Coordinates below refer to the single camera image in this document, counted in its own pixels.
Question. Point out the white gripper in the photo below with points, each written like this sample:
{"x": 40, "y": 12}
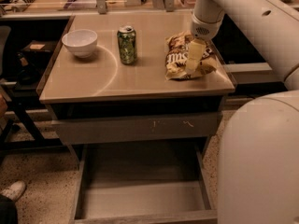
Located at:
{"x": 204, "y": 28}

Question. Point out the brown sea salt chip bag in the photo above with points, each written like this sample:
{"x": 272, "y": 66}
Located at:
{"x": 176, "y": 58}

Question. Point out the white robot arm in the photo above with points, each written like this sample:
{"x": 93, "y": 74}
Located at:
{"x": 258, "y": 163}

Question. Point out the grey drawer cabinet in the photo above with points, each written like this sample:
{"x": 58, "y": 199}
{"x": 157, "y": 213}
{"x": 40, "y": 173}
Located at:
{"x": 101, "y": 86}

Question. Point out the closed grey top drawer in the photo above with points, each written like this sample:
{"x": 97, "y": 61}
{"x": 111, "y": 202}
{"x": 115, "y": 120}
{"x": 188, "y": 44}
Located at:
{"x": 137, "y": 128}

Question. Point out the open grey middle drawer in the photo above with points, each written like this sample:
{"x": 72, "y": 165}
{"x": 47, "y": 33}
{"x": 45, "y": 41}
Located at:
{"x": 154, "y": 182}

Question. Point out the green soda can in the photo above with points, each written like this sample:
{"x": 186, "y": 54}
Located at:
{"x": 127, "y": 44}

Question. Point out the white bowl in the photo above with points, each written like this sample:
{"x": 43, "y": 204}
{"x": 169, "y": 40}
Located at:
{"x": 81, "y": 43}

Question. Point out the black coiled spring object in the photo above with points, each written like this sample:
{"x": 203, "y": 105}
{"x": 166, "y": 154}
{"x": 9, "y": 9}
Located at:
{"x": 21, "y": 5}

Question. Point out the black office chair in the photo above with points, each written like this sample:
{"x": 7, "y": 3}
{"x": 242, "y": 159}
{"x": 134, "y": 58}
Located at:
{"x": 5, "y": 124}

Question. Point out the white shoe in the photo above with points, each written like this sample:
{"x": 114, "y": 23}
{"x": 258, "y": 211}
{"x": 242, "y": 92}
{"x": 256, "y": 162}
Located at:
{"x": 14, "y": 191}

